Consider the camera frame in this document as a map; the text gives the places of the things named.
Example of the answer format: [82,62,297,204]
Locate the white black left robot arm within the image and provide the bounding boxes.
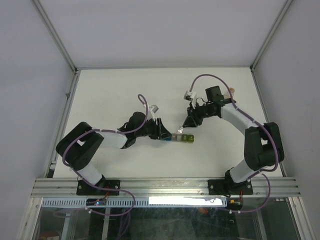
[55,111,172,195]

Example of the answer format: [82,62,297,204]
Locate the grey slotted cable duct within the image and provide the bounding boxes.
[42,196,227,209]

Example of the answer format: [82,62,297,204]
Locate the clear glass pill bottle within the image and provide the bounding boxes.
[223,87,235,101]

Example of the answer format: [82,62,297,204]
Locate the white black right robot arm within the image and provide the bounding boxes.
[182,86,285,195]

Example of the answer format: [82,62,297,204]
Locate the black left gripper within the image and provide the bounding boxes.
[135,117,172,140]

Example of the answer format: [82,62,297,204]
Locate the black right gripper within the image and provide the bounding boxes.
[182,101,215,128]

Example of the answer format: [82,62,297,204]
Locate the aluminium frame post right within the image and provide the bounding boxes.
[249,0,295,73]

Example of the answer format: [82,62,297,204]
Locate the aluminium frame post left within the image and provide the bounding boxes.
[31,0,81,76]

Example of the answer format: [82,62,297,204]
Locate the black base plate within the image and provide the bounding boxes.
[76,178,121,196]
[207,179,254,196]

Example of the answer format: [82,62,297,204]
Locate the aluminium frame post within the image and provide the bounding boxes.
[249,0,295,73]
[31,0,81,76]

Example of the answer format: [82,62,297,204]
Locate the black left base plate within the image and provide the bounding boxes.
[76,178,121,196]

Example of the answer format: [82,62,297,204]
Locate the aluminium mounting rail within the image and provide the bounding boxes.
[31,175,301,198]

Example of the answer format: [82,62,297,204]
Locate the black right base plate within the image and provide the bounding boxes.
[207,179,254,196]

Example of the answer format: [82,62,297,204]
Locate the weekly pill organizer strip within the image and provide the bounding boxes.
[162,126,195,144]

